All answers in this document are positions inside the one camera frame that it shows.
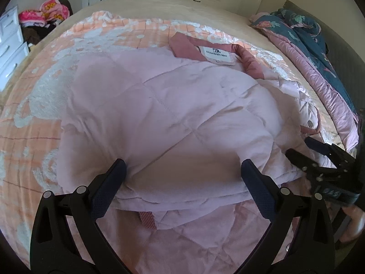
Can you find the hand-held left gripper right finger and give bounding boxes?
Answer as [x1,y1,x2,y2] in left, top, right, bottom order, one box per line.
[237,159,333,274]

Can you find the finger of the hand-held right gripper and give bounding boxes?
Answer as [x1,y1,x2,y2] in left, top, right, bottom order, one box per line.
[305,136,357,169]
[285,148,343,178]

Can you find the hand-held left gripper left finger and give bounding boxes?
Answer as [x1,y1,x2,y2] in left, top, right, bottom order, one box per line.
[30,158,129,274]

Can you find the pink quilted jacket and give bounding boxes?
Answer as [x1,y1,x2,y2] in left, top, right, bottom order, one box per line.
[55,33,334,274]

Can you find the pile of pink clothes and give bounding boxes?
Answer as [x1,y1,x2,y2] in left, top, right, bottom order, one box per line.
[21,0,73,46]

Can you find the person's right hand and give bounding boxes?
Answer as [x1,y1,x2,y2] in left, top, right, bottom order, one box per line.
[339,205,362,243]

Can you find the grey padded headboard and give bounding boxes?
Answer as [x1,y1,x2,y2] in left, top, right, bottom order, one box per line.
[282,0,365,137]

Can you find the orange plaid fleece blanket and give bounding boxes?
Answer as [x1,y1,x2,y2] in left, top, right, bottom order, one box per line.
[0,10,357,263]

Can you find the blue floral pink duvet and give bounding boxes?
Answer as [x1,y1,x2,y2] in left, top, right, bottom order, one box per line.
[249,7,360,152]

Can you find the white drawer chest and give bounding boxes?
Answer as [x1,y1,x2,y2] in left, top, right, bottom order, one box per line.
[0,4,30,92]

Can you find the pink printed cloth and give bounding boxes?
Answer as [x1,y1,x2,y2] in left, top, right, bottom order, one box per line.
[18,0,70,27]

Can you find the bed with beige sheet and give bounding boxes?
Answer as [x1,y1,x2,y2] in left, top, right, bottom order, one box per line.
[0,0,360,155]

